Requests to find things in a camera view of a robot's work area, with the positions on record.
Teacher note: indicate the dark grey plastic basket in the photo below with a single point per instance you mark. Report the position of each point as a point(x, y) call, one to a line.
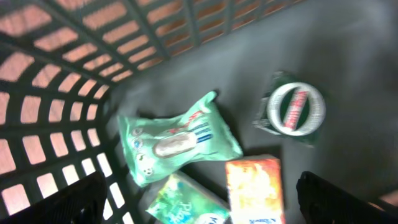
point(70, 68)

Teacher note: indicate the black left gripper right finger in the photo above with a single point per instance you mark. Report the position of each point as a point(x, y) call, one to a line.
point(323, 202)

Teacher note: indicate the mint green snack pouch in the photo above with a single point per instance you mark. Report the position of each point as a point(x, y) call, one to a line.
point(155, 148)

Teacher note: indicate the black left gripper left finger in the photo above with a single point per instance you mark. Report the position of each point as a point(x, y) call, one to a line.
point(81, 202)

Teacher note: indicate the orange tissue pack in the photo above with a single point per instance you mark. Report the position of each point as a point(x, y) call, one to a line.
point(255, 190)

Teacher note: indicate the green tissue pack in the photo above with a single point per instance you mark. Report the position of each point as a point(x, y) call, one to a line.
point(183, 200)

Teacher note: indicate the round green white item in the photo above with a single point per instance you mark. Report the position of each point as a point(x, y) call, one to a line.
point(291, 108)

